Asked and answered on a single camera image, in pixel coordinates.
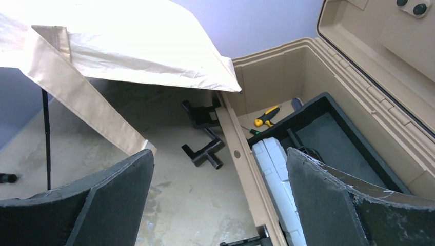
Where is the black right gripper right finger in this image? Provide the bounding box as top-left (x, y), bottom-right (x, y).
top-left (286, 148), bottom-right (434, 245)

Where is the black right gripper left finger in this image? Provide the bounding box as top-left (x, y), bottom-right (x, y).
top-left (1, 149), bottom-right (154, 245)

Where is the beige folding umbrella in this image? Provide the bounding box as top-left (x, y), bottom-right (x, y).
top-left (0, 0), bottom-right (242, 191)

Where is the black toolbox tray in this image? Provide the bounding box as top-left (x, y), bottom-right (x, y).
top-left (248, 92), bottom-right (412, 195)

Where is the white plastic case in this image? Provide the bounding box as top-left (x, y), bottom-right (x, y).
top-left (251, 137), bottom-right (307, 245)

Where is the small black cylinder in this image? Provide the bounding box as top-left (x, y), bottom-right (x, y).
top-left (0, 173), bottom-right (18, 183)

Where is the black pipe fitting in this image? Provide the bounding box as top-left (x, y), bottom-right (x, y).
top-left (182, 128), bottom-right (225, 170)

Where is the yellow black screwdriver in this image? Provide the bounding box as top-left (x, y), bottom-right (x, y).
top-left (254, 105), bottom-right (281, 127)

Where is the tan plastic toolbox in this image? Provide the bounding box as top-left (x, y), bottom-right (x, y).
top-left (216, 1), bottom-right (434, 245)

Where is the green handled small screwdriver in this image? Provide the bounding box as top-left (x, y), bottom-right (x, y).
top-left (241, 126), bottom-right (261, 135)

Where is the black bracket piece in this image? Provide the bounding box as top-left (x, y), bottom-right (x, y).
top-left (182, 99), bottom-right (221, 129)

